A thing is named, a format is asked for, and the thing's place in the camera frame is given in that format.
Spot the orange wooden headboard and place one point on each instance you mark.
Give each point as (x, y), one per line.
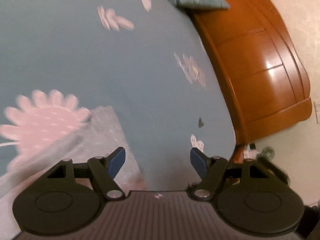
(264, 84)

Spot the white wall plug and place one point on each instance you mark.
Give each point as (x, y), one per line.
(250, 151)

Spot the grey sweatpants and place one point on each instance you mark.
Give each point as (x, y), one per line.
(100, 136)

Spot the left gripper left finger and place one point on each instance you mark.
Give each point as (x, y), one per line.
(69, 196)

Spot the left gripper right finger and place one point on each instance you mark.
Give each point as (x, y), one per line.
(253, 197)

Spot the teal floral bed sheet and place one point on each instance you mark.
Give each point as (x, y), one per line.
(60, 59)

